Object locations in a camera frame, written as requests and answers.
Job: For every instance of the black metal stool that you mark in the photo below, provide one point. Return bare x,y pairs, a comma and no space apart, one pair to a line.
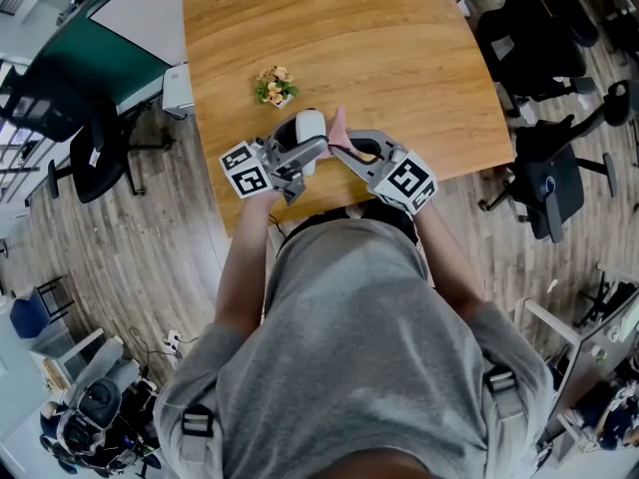
55,297

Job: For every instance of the potted flowers in white pot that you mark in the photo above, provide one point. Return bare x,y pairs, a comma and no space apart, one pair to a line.
277,88

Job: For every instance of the black metal railing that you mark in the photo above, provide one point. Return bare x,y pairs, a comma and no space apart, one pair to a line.
20,133

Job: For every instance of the white power strip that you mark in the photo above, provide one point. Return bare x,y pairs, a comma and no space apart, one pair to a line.
173,344

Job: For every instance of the person's head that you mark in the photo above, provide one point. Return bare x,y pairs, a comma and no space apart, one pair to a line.
389,469

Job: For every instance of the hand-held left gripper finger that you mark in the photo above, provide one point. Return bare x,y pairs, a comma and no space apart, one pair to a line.
304,151
284,135

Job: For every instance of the pink cloth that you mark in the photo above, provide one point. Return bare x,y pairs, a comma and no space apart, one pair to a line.
337,128

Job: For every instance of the white ventilated box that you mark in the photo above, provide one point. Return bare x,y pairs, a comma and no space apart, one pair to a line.
178,88

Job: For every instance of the person's black shorts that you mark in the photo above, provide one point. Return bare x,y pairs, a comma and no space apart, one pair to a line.
319,217

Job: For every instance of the person's grey t-shirt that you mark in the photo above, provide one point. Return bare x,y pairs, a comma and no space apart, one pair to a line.
349,357

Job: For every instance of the green partition panel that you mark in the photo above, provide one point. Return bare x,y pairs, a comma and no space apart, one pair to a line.
105,63

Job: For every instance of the white work desk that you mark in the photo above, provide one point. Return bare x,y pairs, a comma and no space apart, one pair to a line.
584,357

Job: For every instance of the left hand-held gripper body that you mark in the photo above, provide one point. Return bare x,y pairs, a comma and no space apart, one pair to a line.
249,177

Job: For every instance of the person's right forearm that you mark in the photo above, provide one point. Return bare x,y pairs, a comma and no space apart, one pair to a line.
449,257

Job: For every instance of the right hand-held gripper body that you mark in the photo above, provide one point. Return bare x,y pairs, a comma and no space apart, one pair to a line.
407,180

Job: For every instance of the black mesh office chair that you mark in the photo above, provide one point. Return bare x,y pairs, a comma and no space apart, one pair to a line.
574,13
534,53
95,162

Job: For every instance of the small white handheld fan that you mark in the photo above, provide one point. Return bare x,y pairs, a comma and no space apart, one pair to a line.
309,125

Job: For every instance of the black chair with curved headrest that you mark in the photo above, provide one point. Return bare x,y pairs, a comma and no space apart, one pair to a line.
619,103

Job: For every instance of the black office chair grey armrests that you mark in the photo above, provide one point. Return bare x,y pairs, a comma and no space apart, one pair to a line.
549,187

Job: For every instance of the person's left forearm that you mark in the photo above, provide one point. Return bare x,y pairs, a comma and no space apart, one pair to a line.
244,267

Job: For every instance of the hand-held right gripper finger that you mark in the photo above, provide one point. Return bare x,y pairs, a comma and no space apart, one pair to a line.
382,138
362,166

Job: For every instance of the blue bin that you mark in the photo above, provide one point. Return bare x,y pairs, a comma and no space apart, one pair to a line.
27,315

